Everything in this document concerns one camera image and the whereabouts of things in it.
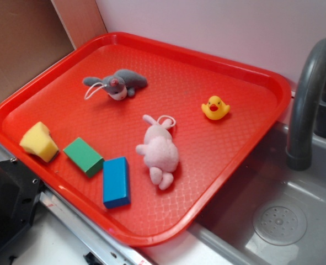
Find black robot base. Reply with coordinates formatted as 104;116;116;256
0;160;43;253

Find yellow rubber duck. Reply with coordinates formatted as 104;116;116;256
201;96;231;120

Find pink plush bunny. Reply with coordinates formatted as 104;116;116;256
136;114;179;190

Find red plastic tray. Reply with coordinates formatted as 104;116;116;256
0;33;291;247

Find grey plush bunny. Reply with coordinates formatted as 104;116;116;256
83;69;148;101

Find blue wooden block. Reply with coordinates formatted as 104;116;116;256
103;157;131;209

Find green wooden block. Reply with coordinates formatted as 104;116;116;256
63;137;104;178

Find yellow sponge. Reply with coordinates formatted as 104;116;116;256
19;121;58;162

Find grey plastic sink basin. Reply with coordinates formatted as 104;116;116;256
189;124;326;264

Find grey plastic faucet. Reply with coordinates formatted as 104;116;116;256
286;38;326;171

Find brown cardboard panel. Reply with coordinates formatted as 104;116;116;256
0;1;107;102

